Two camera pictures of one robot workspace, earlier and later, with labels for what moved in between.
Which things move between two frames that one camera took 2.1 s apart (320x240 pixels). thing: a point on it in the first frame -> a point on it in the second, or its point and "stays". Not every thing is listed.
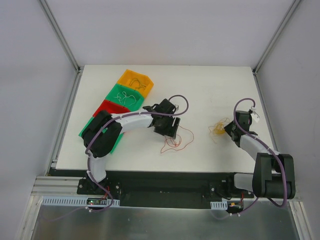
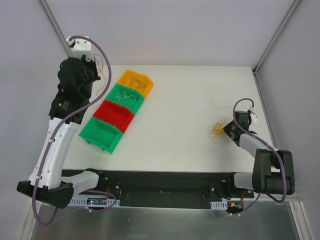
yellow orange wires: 218,129 stays
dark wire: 136,87 stays
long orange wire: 174,146 -> 102,74
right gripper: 231,130 stays
